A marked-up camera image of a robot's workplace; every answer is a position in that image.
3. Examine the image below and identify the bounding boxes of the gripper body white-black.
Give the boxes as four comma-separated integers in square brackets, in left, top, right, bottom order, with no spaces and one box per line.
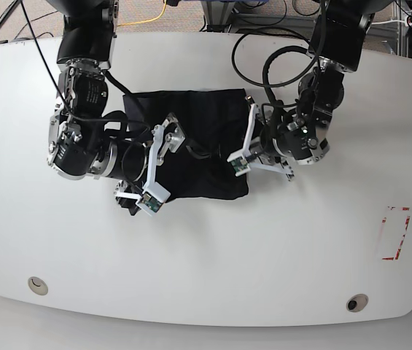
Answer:
[114,113,186,217]
[227,96,295,181]

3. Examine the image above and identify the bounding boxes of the black t-shirt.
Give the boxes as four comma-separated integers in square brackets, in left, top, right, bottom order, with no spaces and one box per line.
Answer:
[123,88,249,201]

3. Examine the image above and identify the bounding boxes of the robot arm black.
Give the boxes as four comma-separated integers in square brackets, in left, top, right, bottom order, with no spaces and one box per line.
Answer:
[228,1,389,177]
[47,1,186,216]

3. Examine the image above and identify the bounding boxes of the red tape rectangle marking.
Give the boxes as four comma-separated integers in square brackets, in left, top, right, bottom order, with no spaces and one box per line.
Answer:
[376,206,412,261]

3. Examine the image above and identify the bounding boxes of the right table grommet hole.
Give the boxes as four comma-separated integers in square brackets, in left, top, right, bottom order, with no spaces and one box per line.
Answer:
[346,294,369,313]

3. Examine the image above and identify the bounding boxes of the table grommet hole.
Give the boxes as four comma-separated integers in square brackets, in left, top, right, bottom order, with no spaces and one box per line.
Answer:
[28,276,49,296]
[346,294,369,313]

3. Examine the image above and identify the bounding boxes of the left table grommet hole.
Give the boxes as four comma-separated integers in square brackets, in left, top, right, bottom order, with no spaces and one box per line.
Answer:
[28,276,49,296]

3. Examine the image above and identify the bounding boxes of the yellow cable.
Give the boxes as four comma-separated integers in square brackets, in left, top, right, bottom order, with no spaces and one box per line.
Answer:
[116,0,166,28]

